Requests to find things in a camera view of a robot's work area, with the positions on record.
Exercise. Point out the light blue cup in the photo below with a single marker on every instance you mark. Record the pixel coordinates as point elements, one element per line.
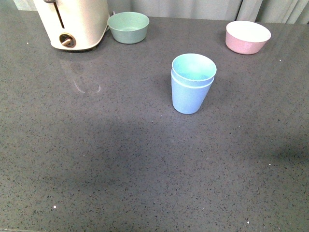
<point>188,95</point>
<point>194,67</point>

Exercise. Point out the green bowl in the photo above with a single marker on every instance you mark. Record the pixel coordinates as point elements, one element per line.
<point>128,27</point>

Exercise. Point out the pink bowl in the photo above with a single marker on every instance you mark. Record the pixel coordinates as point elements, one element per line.
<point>245,37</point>

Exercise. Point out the white toaster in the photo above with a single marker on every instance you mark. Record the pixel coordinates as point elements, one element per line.
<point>74,24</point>

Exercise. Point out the grey curtain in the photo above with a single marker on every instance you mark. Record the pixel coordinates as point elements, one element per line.
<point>266,11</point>

